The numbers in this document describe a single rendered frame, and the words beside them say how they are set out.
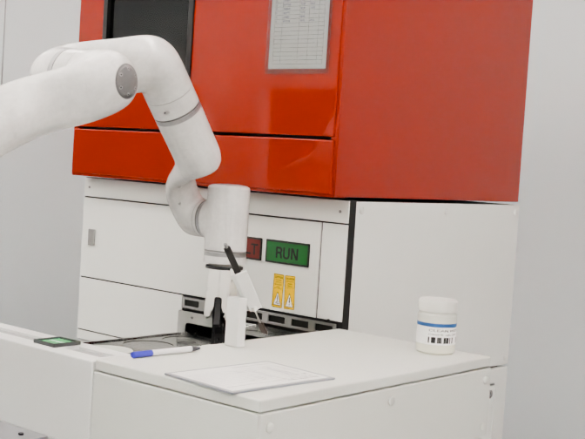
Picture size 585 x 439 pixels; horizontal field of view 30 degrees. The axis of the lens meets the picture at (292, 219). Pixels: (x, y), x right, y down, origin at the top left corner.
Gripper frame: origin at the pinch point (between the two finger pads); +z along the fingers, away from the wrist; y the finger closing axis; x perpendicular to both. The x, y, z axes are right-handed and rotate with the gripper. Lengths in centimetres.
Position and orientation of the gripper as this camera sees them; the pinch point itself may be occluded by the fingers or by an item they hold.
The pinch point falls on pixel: (219, 342)
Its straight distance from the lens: 219.1
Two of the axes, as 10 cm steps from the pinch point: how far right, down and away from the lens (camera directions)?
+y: -1.1, 0.4, -9.9
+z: -0.7, 10.0, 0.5
